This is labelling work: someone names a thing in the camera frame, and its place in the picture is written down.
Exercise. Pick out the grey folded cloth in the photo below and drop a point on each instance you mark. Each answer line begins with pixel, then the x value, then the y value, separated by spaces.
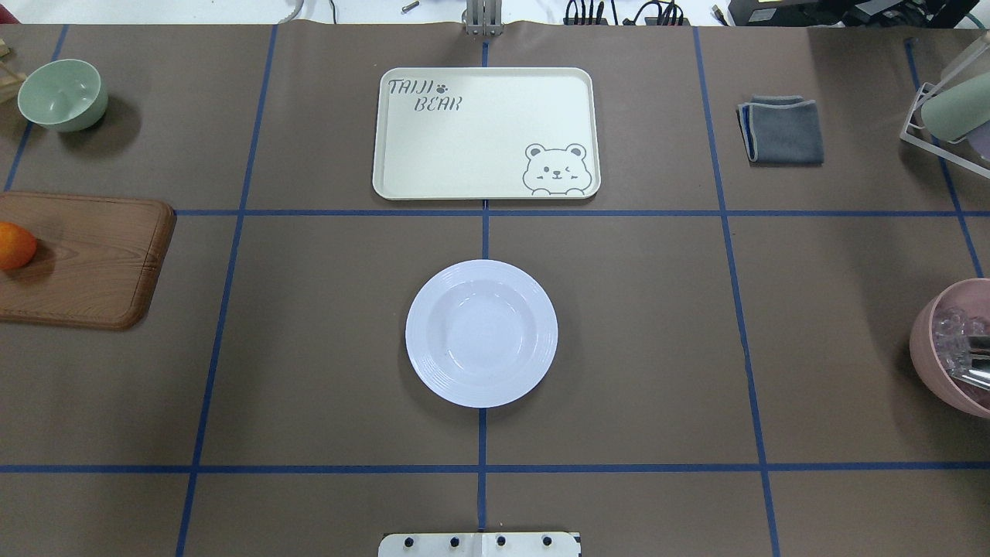
pixel 781 130

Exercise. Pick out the pink bowl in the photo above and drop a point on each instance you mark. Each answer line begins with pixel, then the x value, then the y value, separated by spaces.
pixel 971 296

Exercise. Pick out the white round plate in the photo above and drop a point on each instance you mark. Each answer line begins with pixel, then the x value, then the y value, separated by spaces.
pixel 481 334

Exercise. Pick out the wooden cutting board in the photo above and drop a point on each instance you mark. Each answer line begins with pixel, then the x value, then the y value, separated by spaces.
pixel 97 263

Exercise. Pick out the orange fruit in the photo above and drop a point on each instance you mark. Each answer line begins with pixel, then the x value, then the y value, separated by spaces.
pixel 18 246

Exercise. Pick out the ice cubes pile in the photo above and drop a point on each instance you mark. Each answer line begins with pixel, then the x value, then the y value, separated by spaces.
pixel 950 323

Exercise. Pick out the metal ice scoop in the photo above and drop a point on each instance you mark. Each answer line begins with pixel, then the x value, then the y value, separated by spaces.
pixel 969 360

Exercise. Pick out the white cup rack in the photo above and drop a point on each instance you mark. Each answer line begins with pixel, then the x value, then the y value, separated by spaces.
pixel 970 152

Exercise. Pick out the green bowl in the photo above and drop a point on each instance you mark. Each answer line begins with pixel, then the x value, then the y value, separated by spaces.
pixel 64 96

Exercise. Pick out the cream bear tray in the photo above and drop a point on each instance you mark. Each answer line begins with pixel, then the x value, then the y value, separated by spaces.
pixel 486 133

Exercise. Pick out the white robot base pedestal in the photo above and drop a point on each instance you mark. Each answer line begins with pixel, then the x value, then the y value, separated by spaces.
pixel 519 543

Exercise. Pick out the green cup on rack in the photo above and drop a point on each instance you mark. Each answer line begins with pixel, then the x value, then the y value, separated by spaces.
pixel 951 115

